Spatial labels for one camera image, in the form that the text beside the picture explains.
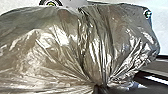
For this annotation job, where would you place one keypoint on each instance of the black plastic trash bag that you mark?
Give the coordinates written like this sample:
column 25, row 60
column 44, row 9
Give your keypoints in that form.
column 66, row 50

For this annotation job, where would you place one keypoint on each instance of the black robot bar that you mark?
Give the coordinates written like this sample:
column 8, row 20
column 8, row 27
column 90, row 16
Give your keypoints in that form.
column 153, row 75

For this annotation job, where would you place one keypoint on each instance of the round bolt on base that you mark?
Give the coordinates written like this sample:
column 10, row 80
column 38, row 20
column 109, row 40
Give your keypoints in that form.
column 50, row 2
column 147, row 14

